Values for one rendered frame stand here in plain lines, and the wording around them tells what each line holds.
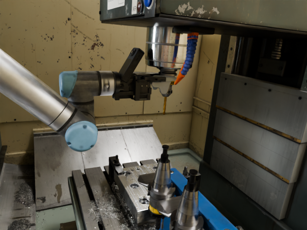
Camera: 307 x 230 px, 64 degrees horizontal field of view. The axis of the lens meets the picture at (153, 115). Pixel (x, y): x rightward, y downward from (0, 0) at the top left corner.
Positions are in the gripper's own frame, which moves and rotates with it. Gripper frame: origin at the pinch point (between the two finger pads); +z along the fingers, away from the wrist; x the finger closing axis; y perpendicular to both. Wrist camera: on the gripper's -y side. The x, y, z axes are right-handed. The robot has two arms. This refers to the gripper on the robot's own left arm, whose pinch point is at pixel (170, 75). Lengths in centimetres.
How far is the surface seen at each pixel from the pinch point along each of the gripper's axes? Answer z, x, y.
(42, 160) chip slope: -43, -80, 66
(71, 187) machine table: -31, -29, 56
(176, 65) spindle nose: -2.6, 7.6, -4.6
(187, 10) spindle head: -15.6, 32.4, -17.3
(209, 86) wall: 81, -82, 22
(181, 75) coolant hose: -6.4, 17.4, -3.0
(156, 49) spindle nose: -7.9, 4.0, -8.7
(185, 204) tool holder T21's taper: -18.2, 42.6, 16.0
